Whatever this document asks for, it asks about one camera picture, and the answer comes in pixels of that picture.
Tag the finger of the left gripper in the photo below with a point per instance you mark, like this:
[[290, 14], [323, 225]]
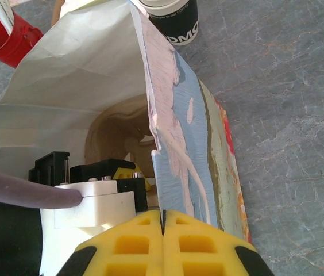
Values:
[[98, 169], [131, 192]]

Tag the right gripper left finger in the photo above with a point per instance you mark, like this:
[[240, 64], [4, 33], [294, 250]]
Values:
[[127, 247]]

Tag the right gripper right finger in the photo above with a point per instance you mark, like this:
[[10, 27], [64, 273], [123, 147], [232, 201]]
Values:
[[202, 247]]

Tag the brown pulp cup carrier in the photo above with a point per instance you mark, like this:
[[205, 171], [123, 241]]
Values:
[[113, 129]]

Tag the paper takeout bag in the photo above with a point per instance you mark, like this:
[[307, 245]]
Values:
[[64, 72]]

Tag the red plastic bucket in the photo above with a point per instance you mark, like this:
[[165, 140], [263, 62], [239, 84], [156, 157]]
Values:
[[4, 43]]

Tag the cardboard napkin box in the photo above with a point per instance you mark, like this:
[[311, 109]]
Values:
[[56, 14]]

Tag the cream paper cup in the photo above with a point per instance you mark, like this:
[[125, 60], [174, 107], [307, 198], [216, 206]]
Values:
[[159, 7]]

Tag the white wrapped paper straw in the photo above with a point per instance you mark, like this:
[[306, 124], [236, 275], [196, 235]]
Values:
[[4, 13]]

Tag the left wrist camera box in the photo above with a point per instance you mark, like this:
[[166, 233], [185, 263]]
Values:
[[93, 207]]

